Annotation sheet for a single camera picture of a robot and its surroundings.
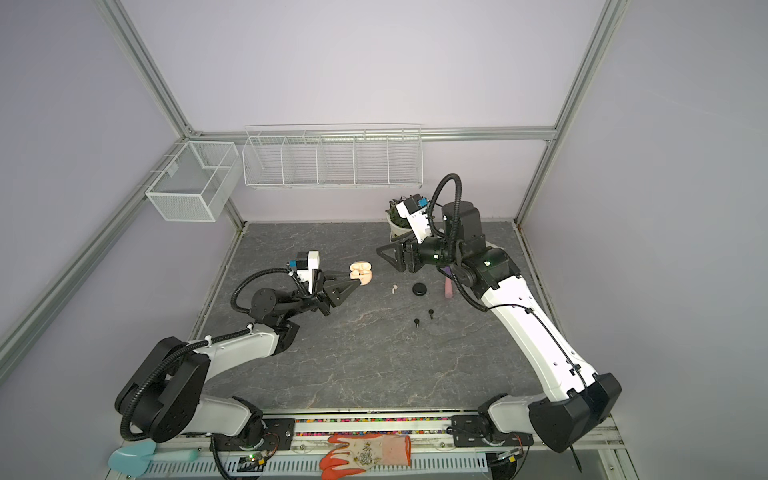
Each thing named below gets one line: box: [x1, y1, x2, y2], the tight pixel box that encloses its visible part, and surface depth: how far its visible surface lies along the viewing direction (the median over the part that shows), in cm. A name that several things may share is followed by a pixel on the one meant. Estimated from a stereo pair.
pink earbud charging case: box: [349, 260, 373, 285], surface depth 68 cm
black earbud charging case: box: [412, 282, 427, 296], surface depth 101 cm
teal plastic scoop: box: [108, 441, 198, 477], surface depth 72 cm
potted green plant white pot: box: [385, 201, 412, 240], surface depth 103 cm
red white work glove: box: [320, 434, 412, 479], surface depth 71 cm
